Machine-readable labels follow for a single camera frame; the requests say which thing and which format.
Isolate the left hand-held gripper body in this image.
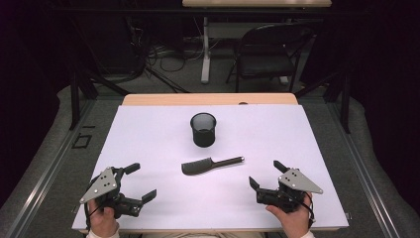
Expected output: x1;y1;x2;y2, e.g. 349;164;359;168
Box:
79;167;144;220

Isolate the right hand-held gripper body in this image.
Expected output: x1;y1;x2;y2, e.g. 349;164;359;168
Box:
257;168;324;213

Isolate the black spatula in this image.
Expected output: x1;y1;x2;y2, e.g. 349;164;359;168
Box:
180;156;246;177

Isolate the black mesh pen cup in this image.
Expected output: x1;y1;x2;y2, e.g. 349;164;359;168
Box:
189;112;217;149

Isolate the person's left hand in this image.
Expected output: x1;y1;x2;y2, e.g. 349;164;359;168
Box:
87;198;119;237

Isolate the person's right hand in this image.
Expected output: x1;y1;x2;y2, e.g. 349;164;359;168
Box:
265;192;313;238

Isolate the white board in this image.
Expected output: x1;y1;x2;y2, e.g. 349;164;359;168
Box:
71;104;350;231

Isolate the light wooden table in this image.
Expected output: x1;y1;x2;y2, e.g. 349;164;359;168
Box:
78;92;345;235

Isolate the black folding chair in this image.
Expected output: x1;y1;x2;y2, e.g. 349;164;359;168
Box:
226;23;315;94

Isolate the dark curtain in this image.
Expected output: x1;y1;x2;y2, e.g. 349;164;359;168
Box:
349;0;420;206
0;0;71;207

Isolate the white desk leg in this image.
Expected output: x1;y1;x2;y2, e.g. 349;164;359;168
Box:
200;16;213;85

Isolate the light wooden desk top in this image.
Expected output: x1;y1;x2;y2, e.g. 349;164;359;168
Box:
181;0;333;8

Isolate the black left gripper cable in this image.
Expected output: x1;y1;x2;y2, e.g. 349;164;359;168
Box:
83;201;93;231

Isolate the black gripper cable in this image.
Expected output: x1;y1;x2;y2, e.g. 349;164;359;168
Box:
83;201;93;231
301;191;317;230

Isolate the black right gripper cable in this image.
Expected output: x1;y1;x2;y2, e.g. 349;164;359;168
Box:
301;191;317;230

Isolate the aluminium floor rail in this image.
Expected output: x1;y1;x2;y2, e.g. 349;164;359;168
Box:
326;102;401;238
4;98;97;238

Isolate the black metal frame post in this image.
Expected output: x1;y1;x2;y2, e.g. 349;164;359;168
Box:
69;67;80;131

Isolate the bundle of black floor cables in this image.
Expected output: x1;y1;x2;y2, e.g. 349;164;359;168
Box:
130;16;206;94

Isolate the black horizontal frame bar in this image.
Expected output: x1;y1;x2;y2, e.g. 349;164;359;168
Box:
49;7;368;16

